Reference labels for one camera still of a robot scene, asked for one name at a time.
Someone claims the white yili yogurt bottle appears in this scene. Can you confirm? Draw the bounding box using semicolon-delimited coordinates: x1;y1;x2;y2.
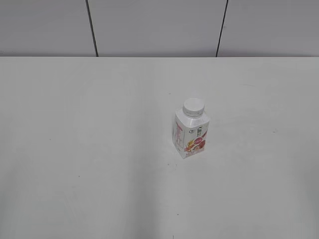
172;108;210;159

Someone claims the white round bottle cap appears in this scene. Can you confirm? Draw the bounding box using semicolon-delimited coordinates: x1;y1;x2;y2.
182;98;205;118

